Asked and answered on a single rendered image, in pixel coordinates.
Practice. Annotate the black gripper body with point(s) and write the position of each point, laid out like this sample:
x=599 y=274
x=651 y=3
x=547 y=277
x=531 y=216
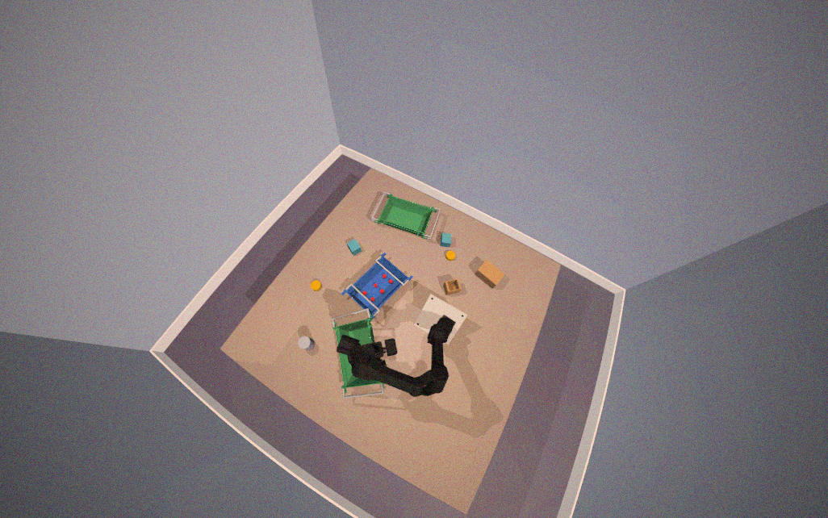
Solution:
x=390 y=347

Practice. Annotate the blue plastic tray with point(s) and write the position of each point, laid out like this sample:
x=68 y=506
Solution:
x=374 y=275

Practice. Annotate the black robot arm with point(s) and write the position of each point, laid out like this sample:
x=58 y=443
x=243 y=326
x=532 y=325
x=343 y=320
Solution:
x=366 y=363

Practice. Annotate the grey cylinder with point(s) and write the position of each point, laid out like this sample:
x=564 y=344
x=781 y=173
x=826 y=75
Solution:
x=306 y=343

